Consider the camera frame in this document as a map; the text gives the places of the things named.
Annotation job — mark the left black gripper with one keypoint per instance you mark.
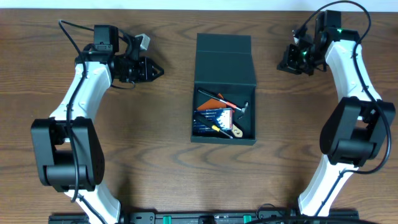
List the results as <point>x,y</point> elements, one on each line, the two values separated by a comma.
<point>143,70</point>

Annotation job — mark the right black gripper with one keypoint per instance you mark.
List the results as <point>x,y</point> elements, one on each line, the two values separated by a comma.
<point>288,63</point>

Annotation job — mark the orange scraper wooden handle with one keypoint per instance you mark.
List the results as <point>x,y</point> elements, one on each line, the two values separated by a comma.
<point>214,104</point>

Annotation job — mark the small hammer red black handle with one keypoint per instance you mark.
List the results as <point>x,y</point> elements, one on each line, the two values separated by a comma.
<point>228,103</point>

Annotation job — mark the black gift box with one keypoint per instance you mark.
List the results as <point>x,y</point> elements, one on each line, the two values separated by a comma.
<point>224,66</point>

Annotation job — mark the black yellow screwdriver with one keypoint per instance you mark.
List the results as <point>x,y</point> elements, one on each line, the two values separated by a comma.
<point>208,123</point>

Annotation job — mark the blue precision screwdriver set case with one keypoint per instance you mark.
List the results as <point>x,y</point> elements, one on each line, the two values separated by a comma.
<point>221,118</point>

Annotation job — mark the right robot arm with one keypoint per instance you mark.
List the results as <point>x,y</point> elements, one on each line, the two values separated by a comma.
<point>360,123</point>

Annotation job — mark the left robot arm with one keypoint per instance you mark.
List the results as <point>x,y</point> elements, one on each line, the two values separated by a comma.
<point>67,150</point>

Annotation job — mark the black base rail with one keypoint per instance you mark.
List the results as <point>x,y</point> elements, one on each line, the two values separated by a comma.
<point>197,218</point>

